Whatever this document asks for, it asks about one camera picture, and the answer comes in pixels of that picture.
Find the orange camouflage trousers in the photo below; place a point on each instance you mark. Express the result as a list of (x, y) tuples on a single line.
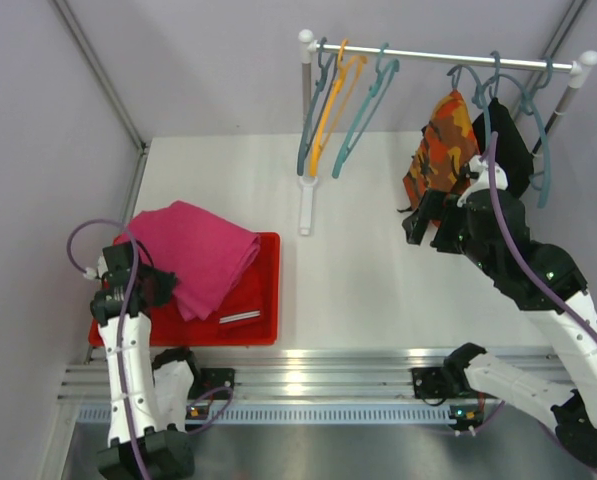
[(448, 144)]

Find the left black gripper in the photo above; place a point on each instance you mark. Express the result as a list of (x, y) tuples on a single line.
[(168, 283)]

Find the empty teal hanger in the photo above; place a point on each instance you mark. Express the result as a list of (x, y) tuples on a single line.
[(540, 181)]

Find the black trousers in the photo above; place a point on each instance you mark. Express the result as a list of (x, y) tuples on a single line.
[(512, 154)]

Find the teal hanger of newspaper trousers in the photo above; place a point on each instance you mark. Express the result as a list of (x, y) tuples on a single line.
[(318, 75)]

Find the orange plastic hanger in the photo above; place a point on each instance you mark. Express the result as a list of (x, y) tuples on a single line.
[(350, 68)]

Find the teal hanger of black trousers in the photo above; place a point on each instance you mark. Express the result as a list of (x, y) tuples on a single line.
[(491, 85)]

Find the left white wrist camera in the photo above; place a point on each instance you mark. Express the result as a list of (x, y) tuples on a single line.
[(96, 273)]

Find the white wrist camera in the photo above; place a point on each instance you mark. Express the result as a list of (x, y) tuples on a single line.
[(478, 170), (96, 273)]

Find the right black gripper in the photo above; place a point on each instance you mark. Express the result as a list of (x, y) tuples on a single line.
[(449, 211)]

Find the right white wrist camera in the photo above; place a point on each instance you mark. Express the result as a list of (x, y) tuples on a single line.
[(478, 170)]

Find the perforated cable duct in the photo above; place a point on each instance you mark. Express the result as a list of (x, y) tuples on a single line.
[(335, 414)]

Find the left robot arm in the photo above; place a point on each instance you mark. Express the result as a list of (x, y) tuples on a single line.
[(147, 438)]

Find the teal hanger of pink trousers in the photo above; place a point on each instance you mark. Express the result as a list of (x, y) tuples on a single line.
[(368, 108)]

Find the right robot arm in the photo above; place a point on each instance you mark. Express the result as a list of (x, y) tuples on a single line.
[(545, 284)]

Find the pink trousers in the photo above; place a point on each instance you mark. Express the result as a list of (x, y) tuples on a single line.
[(207, 253)]

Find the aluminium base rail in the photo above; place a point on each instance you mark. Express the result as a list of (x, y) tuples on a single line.
[(314, 375)]

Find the white metal clothes rack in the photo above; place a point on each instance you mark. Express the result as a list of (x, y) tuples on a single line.
[(578, 71)]

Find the teal hanger of camouflage trousers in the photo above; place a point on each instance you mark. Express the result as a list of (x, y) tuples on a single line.
[(478, 98)]

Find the red plastic tray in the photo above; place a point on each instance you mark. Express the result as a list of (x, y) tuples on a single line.
[(228, 286)]

